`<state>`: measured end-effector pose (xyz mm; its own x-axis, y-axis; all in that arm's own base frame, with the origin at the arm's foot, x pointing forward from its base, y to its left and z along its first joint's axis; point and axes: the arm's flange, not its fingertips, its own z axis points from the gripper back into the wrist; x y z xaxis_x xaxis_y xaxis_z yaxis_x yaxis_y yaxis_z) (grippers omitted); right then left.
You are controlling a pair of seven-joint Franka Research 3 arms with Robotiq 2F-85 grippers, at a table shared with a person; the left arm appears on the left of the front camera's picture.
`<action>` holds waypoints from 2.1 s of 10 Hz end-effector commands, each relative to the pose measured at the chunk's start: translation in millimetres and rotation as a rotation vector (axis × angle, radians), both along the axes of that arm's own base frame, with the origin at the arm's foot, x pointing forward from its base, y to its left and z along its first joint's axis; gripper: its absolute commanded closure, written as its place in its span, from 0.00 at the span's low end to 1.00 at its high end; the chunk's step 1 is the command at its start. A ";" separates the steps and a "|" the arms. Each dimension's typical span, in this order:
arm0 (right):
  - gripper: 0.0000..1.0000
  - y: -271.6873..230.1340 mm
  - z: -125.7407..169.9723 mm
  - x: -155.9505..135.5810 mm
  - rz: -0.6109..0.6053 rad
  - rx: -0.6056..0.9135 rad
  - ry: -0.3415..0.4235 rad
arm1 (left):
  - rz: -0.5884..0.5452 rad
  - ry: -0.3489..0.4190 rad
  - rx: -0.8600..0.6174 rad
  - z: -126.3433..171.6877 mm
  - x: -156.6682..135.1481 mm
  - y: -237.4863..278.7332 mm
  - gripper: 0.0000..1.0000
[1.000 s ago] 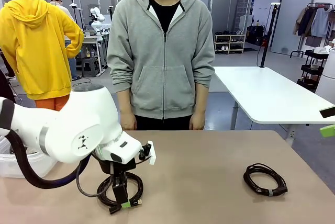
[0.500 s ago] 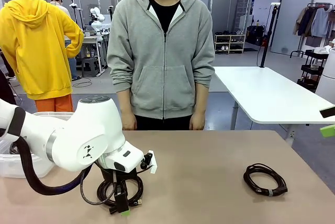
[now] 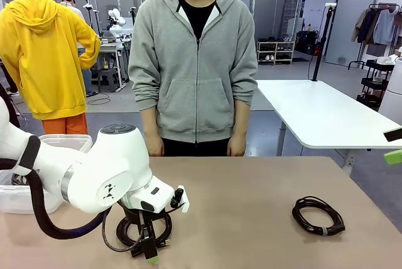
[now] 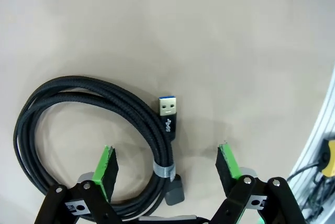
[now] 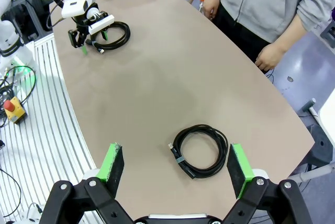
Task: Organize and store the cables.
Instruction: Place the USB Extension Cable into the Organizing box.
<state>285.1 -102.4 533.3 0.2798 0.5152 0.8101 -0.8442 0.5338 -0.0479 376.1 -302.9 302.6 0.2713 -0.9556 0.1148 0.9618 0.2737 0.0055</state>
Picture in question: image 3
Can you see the black bags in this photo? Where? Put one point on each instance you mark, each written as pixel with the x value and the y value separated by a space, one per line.
pixel 306 41

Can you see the white table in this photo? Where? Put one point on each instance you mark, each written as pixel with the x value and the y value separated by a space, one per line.
pixel 314 108

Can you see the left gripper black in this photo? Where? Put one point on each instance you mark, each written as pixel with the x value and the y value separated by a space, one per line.
pixel 135 215

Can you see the grey workbench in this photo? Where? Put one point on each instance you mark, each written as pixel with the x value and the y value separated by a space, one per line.
pixel 108 49

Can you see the wooden shoe rack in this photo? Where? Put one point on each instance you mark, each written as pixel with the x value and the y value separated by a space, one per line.
pixel 275 52

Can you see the small white robot arm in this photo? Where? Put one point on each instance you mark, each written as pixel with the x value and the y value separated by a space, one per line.
pixel 114 20

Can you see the black tripod stand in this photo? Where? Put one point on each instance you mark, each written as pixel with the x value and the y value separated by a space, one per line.
pixel 89 8

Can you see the black trousers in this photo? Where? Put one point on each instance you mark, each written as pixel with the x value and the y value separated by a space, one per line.
pixel 194 148

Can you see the black utility cart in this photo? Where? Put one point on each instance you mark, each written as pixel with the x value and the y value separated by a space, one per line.
pixel 375 83

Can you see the person's right forearm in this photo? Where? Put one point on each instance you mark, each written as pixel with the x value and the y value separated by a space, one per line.
pixel 149 121

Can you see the black undershirt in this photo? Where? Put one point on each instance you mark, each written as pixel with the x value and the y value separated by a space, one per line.
pixel 196 14

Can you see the light blue shirt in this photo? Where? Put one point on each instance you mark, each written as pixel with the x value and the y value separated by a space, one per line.
pixel 384 27

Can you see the clear plastic storage box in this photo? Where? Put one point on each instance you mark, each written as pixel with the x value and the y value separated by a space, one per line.
pixel 12 200

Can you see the black clothes rack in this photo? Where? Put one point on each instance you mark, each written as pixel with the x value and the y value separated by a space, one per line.
pixel 384 6

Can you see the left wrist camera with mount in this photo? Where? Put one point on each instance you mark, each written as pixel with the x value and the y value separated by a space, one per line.
pixel 185 201

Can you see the person's left forearm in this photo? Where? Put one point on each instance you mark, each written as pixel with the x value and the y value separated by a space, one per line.
pixel 240 118

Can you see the grey step stool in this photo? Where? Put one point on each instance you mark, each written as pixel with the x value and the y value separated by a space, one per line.
pixel 105 79

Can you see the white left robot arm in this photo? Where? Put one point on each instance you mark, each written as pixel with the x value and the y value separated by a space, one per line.
pixel 119 162

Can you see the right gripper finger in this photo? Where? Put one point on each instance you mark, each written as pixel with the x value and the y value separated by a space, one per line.
pixel 394 134
pixel 395 156

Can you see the white table leg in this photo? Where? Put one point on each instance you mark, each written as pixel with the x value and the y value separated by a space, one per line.
pixel 348 162
pixel 281 137

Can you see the yellow hoodie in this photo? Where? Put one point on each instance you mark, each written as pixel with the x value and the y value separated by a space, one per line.
pixel 41 61

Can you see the grey zip hoodie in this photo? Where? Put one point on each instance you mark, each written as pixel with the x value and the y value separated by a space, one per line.
pixel 194 93

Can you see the brown coat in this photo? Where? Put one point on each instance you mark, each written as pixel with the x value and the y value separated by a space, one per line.
pixel 361 27

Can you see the person's right hand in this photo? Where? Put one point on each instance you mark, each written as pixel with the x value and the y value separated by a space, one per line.
pixel 155 146

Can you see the person's left hand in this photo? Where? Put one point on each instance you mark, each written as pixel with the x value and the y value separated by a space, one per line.
pixel 235 148

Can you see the black pole with white top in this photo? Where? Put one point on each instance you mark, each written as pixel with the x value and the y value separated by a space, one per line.
pixel 320 46

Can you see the orange shorts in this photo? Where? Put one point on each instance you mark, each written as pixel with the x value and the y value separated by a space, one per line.
pixel 66 124

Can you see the navy coat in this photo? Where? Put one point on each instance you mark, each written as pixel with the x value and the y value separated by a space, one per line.
pixel 369 27

